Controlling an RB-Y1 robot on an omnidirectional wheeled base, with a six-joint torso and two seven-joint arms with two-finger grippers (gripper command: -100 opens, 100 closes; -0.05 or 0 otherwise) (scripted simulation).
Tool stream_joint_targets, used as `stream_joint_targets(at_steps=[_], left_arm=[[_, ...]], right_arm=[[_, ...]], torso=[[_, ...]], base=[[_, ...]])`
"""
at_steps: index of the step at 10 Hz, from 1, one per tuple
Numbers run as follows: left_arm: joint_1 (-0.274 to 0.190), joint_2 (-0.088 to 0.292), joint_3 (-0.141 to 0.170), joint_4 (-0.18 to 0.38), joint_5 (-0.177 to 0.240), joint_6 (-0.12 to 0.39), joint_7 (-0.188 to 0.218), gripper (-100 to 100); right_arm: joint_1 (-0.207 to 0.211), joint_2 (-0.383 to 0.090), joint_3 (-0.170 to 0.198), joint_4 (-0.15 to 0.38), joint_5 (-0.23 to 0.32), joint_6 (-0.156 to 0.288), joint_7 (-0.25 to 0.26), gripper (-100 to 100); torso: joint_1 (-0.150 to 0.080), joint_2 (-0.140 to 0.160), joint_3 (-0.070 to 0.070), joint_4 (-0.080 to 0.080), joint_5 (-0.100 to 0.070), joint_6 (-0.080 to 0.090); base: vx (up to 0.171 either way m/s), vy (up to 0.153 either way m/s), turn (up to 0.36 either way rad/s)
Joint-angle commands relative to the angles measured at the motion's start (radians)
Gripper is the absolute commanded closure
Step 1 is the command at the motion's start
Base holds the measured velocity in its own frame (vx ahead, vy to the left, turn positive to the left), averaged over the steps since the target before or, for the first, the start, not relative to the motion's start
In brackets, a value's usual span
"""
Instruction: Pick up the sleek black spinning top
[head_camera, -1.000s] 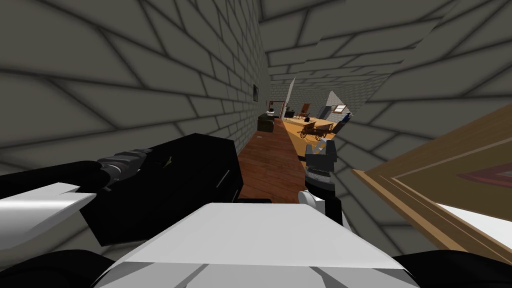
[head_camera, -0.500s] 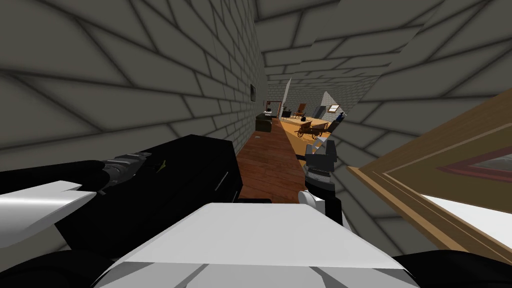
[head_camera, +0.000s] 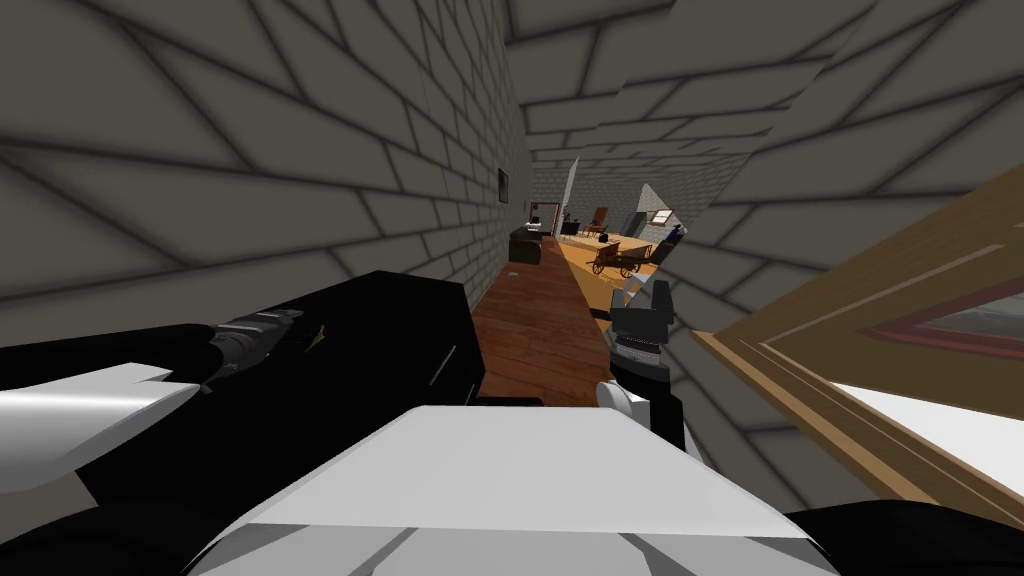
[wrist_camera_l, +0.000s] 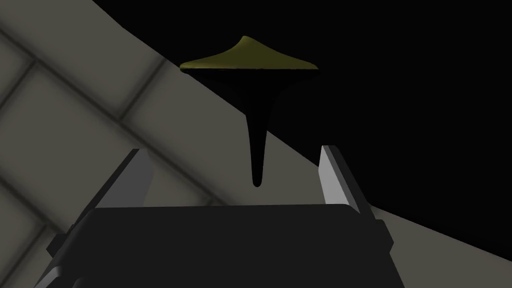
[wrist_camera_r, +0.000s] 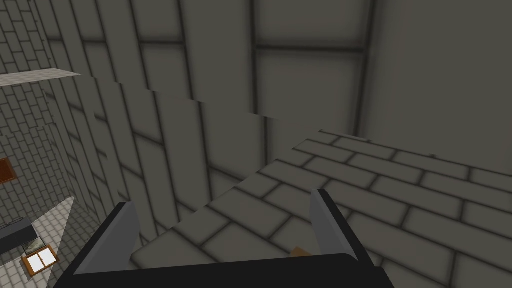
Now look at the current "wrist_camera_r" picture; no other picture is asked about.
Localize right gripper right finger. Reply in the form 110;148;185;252
309;188;376;268

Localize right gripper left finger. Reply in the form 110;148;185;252
72;201;141;276

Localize wooden framed window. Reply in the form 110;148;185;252
21;244;61;278

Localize brown wall picture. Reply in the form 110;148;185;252
0;157;18;185

